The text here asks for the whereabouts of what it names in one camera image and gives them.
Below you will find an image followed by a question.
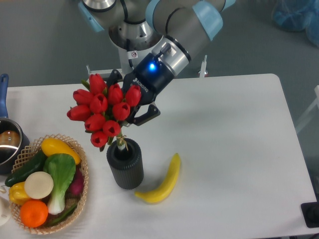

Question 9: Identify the white frame at right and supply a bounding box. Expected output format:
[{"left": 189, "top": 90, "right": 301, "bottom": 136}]
[{"left": 295, "top": 85, "right": 319, "bottom": 134}]

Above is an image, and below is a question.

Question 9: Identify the white round onion slice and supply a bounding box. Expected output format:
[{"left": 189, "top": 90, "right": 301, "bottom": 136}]
[{"left": 24, "top": 171, "right": 54, "bottom": 199}]

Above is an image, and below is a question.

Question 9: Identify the yellow squash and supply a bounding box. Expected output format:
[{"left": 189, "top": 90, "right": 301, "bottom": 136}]
[{"left": 41, "top": 138, "right": 81, "bottom": 165}]

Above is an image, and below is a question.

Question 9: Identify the yellow plastic banana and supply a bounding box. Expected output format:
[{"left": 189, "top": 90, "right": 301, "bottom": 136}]
[{"left": 135, "top": 153, "right": 181, "bottom": 204}]

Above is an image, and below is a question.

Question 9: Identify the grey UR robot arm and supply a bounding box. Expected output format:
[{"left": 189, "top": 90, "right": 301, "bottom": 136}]
[{"left": 78, "top": 0, "right": 233, "bottom": 126}]

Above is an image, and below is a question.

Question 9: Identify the blue-handled saucepan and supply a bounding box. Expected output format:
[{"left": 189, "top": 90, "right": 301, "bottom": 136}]
[{"left": 0, "top": 74, "right": 29, "bottom": 175}]

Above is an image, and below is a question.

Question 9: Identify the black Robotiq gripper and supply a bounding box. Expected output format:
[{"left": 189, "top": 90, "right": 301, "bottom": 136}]
[{"left": 104, "top": 53, "right": 174, "bottom": 127}]

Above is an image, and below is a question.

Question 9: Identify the woven wicker basket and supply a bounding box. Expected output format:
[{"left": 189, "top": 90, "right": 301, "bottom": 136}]
[{"left": 9, "top": 134, "right": 89, "bottom": 235}]

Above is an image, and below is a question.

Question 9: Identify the blue plastic bag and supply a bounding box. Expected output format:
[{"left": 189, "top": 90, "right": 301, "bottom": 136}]
[{"left": 272, "top": 0, "right": 319, "bottom": 46}]

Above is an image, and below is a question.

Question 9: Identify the dark green cucumber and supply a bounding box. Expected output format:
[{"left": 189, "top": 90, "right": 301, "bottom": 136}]
[{"left": 4, "top": 150, "right": 47, "bottom": 187}]

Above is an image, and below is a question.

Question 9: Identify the green chili pepper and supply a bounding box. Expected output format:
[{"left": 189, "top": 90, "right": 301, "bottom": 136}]
[{"left": 46, "top": 203, "right": 77, "bottom": 227}]

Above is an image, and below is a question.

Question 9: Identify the green bok choy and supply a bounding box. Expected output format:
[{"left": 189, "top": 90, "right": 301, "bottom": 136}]
[{"left": 43, "top": 153, "right": 76, "bottom": 215}]

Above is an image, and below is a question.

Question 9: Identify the orange fruit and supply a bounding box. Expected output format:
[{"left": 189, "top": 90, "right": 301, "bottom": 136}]
[{"left": 19, "top": 200, "right": 48, "bottom": 228}]

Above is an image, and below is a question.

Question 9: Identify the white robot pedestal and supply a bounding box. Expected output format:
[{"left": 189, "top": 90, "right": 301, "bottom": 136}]
[{"left": 86, "top": 46, "right": 209, "bottom": 84}]

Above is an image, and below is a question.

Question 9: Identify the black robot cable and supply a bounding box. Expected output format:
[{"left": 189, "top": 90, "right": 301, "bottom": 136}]
[{"left": 126, "top": 38, "right": 137, "bottom": 72}]

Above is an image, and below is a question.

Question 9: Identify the dark grey ribbed vase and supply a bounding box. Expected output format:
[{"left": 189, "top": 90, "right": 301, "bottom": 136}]
[{"left": 106, "top": 138, "right": 144, "bottom": 190}]

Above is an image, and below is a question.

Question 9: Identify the yellow bell pepper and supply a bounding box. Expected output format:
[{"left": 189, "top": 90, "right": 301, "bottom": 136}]
[{"left": 9, "top": 182, "right": 31, "bottom": 206}]

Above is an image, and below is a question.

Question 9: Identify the red tulip bouquet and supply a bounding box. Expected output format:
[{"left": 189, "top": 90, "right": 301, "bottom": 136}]
[{"left": 67, "top": 74, "right": 142, "bottom": 150}]

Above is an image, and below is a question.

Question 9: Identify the purple sweet potato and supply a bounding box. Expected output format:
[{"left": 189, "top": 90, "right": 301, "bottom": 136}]
[{"left": 68, "top": 168, "right": 84, "bottom": 196}]

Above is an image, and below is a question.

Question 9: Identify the black device at table edge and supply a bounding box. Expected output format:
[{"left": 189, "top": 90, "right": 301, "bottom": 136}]
[{"left": 301, "top": 202, "right": 319, "bottom": 228}]

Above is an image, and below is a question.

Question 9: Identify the white ceramic object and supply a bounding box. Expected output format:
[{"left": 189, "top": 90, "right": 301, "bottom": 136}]
[{"left": 0, "top": 186, "right": 11, "bottom": 226}]

